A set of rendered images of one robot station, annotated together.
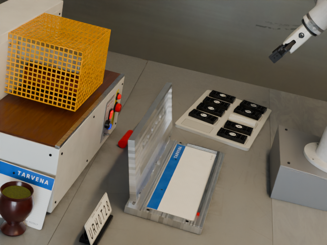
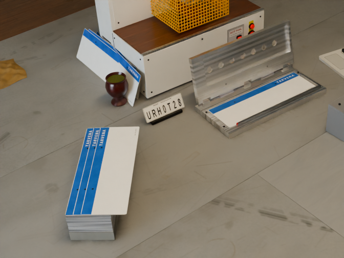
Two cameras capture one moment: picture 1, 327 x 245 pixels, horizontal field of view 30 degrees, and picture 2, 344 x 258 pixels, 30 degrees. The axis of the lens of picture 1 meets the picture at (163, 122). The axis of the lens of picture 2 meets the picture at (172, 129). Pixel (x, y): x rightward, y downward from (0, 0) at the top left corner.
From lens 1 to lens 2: 1.46 m
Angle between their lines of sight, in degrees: 46
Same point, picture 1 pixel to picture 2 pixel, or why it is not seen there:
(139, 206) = (204, 108)
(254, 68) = not seen: outside the picture
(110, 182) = not seen: hidden behind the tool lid
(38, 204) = (133, 90)
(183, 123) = (327, 57)
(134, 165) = (193, 77)
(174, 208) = (226, 116)
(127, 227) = (185, 120)
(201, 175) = (280, 99)
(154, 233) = (198, 128)
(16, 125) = (135, 36)
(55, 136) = (149, 48)
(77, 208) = not seen: hidden behind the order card
